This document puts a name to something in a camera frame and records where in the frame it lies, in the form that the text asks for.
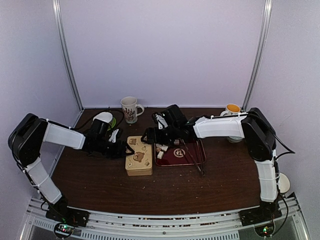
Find left aluminium frame post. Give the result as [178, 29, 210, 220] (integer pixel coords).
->
[52, 0, 84, 111]

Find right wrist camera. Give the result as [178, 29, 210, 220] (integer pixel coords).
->
[152, 112, 168, 130]

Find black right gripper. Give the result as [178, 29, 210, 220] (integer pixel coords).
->
[141, 124, 180, 145]

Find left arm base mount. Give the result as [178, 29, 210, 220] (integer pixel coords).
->
[45, 208, 90, 228]

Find white mug yellow inside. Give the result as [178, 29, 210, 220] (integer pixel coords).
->
[220, 103, 242, 117]

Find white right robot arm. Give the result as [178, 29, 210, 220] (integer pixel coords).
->
[141, 104, 280, 221]

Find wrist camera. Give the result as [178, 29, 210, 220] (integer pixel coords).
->
[152, 112, 168, 130]
[108, 128, 123, 143]

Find bear print tin lid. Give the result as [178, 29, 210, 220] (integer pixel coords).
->
[125, 135, 153, 172]

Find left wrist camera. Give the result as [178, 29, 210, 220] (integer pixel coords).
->
[108, 128, 123, 143]

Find metal tongs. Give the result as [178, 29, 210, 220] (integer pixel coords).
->
[180, 139, 205, 177]

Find white bowl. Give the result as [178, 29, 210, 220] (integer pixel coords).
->
[93, 112, 113, 123]

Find red lacquer tray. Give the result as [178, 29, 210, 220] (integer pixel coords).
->
[154, 140, 207, 167]

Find floral mug beige inside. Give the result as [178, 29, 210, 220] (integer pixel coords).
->
[120, 96, 145, 124]

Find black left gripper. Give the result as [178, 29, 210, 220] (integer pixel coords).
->
[96, 137, 135, 160]

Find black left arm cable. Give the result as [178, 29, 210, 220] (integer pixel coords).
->
[72, 108, 125, 131]

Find beige tin box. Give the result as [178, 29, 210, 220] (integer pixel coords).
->
[125, 165, 153, 177]

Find green saucer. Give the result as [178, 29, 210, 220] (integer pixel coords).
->
[108, 117, 117, 129]

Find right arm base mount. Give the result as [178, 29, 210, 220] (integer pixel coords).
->
[238, 207, 282, 227]

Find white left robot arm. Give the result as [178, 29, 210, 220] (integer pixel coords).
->
[8, 112, 135, 222]

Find white cup near arm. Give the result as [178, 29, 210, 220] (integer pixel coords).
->
[278, 172, 291, 194]

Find pale blue bowl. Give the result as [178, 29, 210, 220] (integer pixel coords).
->
[227, 136, 243, 144]

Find right aluminium frame post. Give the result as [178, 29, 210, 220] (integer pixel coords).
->
[242, 0, 273, 110]

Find aluminium frame post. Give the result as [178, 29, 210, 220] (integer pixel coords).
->
[242, 0, 273, 110]
[52, 0, 84, 111]

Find metal front rail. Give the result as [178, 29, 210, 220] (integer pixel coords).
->
[19, 194, 311, 240]

